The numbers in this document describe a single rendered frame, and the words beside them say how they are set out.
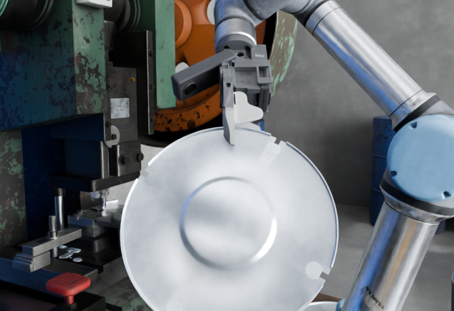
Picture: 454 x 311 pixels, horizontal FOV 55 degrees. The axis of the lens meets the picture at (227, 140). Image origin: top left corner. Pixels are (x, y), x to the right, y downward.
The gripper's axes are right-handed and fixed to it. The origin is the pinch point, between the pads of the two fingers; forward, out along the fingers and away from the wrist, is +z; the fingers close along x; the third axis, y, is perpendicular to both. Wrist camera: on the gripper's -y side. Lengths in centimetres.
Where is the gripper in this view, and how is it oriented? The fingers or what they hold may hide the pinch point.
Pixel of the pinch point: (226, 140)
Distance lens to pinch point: 64.5
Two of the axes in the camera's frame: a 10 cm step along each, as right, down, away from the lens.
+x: -0.2, 6.2, 7.9
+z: 0.3, 7.9, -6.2
